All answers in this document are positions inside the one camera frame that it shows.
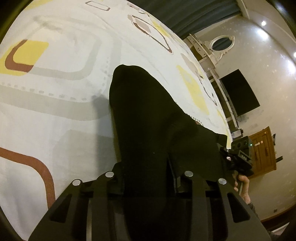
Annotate white vanity dresser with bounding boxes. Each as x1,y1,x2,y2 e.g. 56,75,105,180
184,34,218,72

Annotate black pants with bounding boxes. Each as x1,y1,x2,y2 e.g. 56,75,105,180
109,65,226,240

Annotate black wall television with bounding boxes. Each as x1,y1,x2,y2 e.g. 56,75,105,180
220,69,260,116

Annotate person right hand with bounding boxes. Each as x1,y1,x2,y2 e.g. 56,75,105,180
232,174,251,205

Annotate brown wooden door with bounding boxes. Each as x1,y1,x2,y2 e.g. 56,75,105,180
249,126,276,178

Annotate white tv console shelf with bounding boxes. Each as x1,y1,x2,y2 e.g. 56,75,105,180
206,68,243,140

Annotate patterned white bed sheet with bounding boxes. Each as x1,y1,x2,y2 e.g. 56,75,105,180
1,1,230,240

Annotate oval vanity mirror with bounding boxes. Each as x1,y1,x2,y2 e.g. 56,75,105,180
204,35,235,62

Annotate dark green curtain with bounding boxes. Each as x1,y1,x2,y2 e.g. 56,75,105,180
131,0,241,39

